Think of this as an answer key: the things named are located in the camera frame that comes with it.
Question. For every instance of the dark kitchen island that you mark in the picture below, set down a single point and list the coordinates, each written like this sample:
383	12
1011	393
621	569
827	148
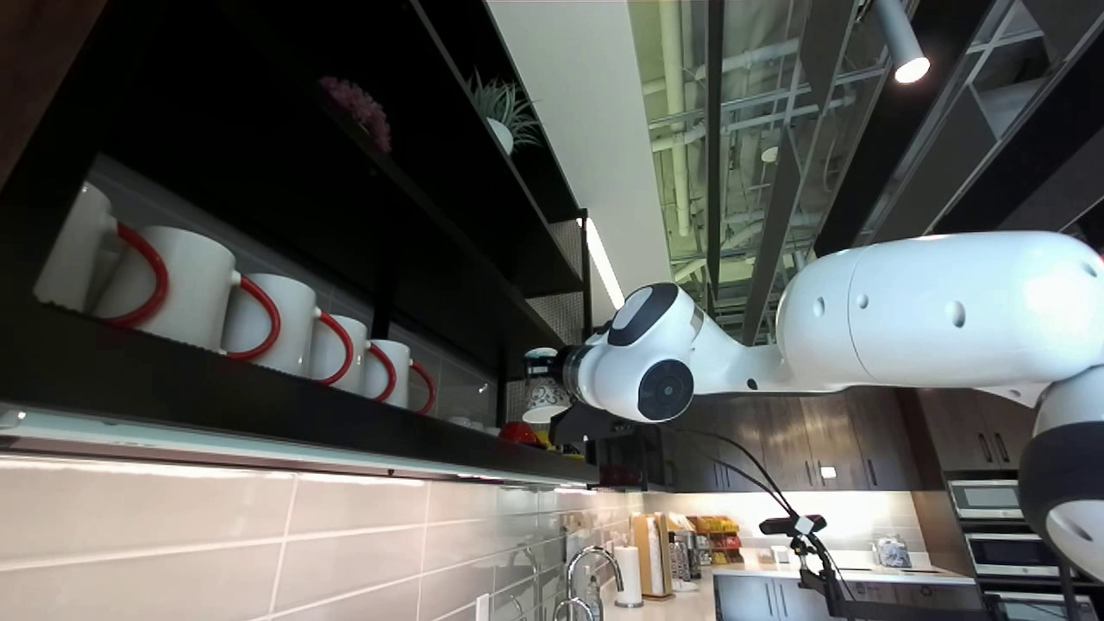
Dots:
772	598

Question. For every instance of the dark wood kitchen cabinets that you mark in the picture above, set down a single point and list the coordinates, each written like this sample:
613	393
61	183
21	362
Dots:
805	444

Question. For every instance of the patterned paper coffee cup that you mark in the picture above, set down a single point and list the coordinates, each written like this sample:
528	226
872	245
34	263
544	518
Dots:
544	390

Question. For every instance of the black camera on tripod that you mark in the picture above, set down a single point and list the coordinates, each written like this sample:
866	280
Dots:
794	526

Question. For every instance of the chrome kitchen faucet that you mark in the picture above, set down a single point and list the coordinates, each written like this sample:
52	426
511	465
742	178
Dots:
583	565

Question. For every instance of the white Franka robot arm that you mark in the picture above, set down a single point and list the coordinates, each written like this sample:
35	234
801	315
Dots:
918	305

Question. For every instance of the white paper towel roll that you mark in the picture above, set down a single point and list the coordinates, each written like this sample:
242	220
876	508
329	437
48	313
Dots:
627	574

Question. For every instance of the stainless built-in oven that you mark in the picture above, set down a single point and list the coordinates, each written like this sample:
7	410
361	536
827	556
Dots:
1011	553

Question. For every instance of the under-shelf light strip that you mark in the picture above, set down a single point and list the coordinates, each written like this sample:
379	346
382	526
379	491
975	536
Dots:
229	444

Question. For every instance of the bowl of fruit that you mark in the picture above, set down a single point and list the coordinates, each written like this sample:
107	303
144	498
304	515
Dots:
711	536

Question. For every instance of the stainless built-in microwave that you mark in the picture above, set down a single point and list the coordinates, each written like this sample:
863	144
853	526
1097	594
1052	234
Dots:
985	498

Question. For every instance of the blue white ceramic jar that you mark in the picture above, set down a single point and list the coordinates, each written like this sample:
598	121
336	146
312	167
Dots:
891	553

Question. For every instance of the purple flower decoration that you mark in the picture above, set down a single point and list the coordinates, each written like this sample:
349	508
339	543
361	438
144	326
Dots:
357	111

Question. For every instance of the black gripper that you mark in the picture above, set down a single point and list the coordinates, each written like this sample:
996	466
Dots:
574	370

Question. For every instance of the green plant white pot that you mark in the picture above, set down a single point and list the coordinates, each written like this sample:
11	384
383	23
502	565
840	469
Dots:
502	115

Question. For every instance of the large ceiling spotlight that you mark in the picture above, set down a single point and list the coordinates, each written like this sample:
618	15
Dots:
901	45

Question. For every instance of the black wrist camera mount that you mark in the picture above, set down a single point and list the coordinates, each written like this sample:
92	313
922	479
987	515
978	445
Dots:
580	430

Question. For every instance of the red shelf item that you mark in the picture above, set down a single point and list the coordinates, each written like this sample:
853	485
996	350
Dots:
514	437

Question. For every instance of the wooden board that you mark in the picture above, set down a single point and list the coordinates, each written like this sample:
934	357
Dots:
655	553

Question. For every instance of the dark wall shelf unit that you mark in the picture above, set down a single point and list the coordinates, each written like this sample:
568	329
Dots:
229	390

